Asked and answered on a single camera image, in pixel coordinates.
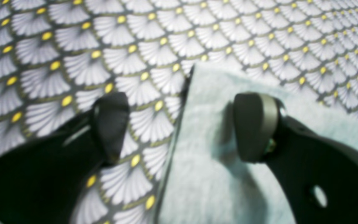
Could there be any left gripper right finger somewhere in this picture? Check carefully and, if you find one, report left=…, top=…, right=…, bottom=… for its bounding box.
left=232, top=92, right=358, bottom=224

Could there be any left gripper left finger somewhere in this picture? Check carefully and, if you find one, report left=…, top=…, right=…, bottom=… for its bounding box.
left=0, top=92, right=130, bottom=224

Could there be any light grey T-shirt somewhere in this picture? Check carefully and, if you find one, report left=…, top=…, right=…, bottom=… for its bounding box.
left=153, top=63, right=358, bottom=224

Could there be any purple fan-pattern tablecloth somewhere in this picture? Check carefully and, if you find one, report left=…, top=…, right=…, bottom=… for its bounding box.
left=0, top=0, right=358, bottom=224

